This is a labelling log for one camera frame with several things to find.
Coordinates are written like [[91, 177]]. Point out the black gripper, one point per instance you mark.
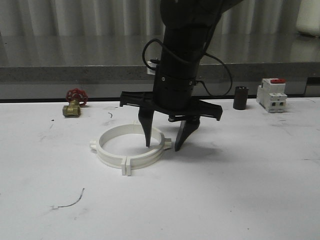
[[171, 96]]

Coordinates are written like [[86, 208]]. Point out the white half pipe clamp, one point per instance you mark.
[[150, 157], [110, 159]]

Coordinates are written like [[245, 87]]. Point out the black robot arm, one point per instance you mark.
[[189, 28]]

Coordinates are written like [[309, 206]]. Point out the dark brown cylindrical coupling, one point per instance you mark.
[[240, 97]]

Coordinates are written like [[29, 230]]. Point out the brass valve red handwheel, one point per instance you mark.
[[76, 99]]

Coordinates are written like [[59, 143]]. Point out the grey stone counter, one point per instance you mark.
[[46, 67]]

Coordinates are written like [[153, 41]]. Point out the white container on counter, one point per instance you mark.
[[308, 19]]

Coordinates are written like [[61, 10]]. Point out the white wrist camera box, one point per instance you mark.
[[152, 63]]

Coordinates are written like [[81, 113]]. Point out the white circuit breaker red switch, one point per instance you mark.
[[271, 95]]

